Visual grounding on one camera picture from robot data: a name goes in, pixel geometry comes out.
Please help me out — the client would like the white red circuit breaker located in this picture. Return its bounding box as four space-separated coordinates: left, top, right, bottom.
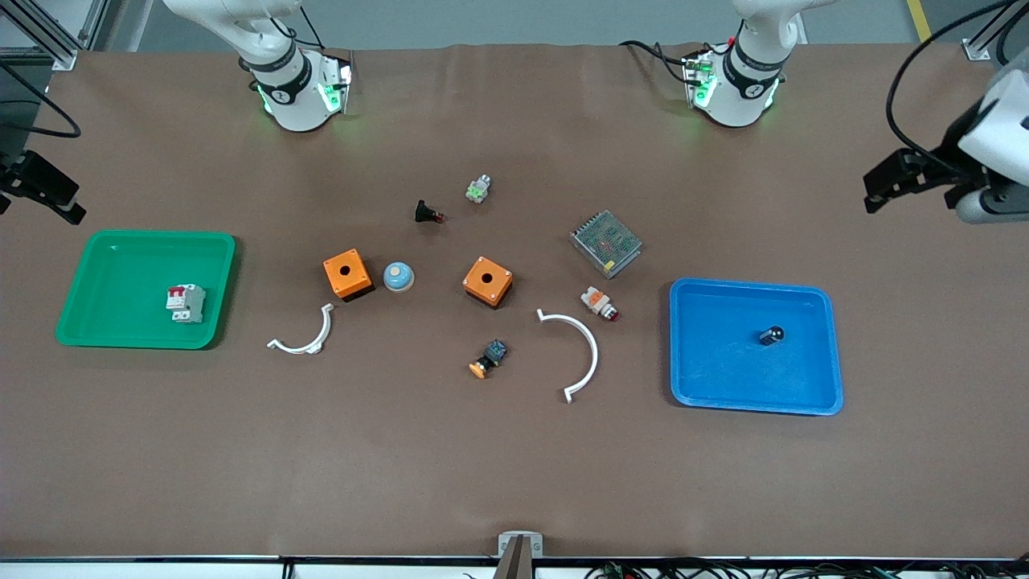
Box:
165 283 207 326

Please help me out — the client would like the green plastic tray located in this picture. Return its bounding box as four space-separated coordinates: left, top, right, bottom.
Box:
55 230 237 351

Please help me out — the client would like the blue plastic tray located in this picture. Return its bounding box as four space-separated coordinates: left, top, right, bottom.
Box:
669 278 845 417

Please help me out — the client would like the perforated metal power supply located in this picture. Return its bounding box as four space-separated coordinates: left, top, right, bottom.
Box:
570 210 644 280

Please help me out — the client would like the orange button box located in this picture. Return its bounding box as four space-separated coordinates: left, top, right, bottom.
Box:
462 256 515 310
323 248 375 302

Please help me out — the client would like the white orange red lamp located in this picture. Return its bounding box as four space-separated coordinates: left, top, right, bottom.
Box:
580 285 621 323

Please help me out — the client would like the orange mushroom push button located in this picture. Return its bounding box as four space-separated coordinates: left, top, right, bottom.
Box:
469 339 510 380

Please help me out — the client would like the brown table mat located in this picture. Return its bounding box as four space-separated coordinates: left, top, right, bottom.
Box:
0 42 1029 561

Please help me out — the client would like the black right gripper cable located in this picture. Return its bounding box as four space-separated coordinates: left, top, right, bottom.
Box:
0 60 83 141

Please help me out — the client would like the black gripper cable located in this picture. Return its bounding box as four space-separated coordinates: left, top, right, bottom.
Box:
885 0 1015 175
0 60 83 141

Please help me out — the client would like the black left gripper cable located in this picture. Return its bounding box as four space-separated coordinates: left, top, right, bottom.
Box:
885 0 1015 175

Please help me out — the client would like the aluminium frame profile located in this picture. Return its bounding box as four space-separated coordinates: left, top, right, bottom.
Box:
0 0 110 72
961 0 1029 62

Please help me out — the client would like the black left arm base cable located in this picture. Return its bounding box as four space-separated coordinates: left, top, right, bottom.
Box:
619 37 737 86

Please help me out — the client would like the black arm base cable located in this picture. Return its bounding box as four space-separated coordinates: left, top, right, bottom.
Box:
261 0 327 51
619 37 737 86

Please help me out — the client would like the small white arc bracket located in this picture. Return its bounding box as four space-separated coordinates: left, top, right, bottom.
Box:
267 302 336 355

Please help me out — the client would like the black right arm base cable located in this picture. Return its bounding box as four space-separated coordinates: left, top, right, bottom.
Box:
261 0 327 51

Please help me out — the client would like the large white arc bracket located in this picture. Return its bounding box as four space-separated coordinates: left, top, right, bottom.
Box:
536 309 601 404

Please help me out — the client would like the black cable bundle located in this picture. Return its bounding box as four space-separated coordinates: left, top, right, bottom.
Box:
585 557 1029 579

